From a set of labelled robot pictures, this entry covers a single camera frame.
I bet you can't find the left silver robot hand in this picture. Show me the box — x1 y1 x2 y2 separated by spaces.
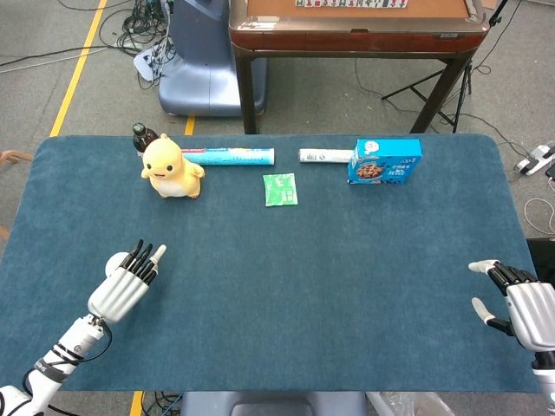
87 238 168 326

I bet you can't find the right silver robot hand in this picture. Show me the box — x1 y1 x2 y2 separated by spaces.
467 258 555 353

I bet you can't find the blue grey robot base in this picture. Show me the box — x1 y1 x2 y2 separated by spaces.
156 0 268 118

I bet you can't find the black box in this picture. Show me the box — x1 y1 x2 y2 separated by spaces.
526 237 555 285

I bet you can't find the yellow plush dinosaur toy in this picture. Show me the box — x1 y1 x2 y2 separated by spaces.
140 133 206 200

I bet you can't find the clear plastic bag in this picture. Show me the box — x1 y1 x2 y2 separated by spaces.
367 390 454 416

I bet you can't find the dark bottle with cap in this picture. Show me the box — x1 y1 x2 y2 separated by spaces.
131 122 160 154

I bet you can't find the wooden chair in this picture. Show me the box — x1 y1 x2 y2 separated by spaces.
0 149 34 242

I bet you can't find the light blue wrap roll box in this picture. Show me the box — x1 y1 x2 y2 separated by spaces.
180 146 277 167

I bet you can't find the blue felt table mat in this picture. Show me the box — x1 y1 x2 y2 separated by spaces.
0 133 541 393

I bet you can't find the grey robot torso base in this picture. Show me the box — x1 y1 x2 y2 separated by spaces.
179 390 369 416

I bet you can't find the green sachet packet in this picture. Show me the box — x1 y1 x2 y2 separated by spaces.
262 172 300 208

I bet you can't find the blue cookie box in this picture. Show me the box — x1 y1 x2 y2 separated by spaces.
347 138 423 186

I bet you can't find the black tripod stand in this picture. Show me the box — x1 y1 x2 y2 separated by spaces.
381 0 509 134

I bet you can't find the white power strip with plugs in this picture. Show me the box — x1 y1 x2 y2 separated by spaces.
133 40 175 82

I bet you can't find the white printed roll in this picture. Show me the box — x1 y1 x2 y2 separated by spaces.
297 148 356 165

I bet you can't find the brown mahjong table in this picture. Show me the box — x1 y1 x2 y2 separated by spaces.
227 0 491 135

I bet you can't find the row of mahjong tiles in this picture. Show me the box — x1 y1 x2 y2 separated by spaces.
295 0 409 10

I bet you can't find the white coiled cable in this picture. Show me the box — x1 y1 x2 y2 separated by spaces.
522 197 555 237

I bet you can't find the tangled black cable bundle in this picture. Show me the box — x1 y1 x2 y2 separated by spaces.
98 0 175 58

